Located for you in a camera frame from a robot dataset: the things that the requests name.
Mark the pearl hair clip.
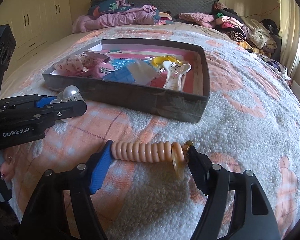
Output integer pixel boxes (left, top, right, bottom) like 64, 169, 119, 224
56, 85, 84, 122

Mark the peach spiral hair tie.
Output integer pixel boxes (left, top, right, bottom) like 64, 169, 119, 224
111, 140, 195, 179

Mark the small blue box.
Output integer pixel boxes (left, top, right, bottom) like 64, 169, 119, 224
102, 67, 135, 83

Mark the bag with yellow hoop earrings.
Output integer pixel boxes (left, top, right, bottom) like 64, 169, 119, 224
147, 55, 184, 72

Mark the pink flower hair clip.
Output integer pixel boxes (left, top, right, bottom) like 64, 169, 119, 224
86, 60, 115, 79

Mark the left hand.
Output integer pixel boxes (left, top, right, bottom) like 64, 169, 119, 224
0, 147, 17, 183

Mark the tan bed sheet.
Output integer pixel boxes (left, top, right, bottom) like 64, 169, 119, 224
1, 23, 166, 98

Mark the pink dotted fabric scrunchie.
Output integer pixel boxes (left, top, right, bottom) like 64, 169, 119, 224
52, 53, 102, 77

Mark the cream hair claw clip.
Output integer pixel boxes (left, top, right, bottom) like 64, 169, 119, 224
162, 61, 192, 92

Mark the cream wardrobe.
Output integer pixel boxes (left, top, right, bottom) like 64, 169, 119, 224
0, 0, 73, 81

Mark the grey shallow cardboard box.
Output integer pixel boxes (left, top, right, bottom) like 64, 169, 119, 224
43, 38, 210, 123

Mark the dark floral pillow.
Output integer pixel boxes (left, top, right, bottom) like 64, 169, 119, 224
88, 0, 132, 19

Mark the floral laundry basket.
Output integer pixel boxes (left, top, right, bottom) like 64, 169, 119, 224
258, 54, 291, 81

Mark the pink quilt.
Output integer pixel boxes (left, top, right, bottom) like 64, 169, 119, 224
72, 5, 173, 34

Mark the pile of clothes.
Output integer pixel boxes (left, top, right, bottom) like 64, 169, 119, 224
212, 2, 282, 61

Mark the pink knitted sweater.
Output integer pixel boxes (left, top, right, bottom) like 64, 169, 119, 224
179, 12, 216, 28

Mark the cream curtain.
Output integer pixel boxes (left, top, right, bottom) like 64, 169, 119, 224
280, 0, 300, 77

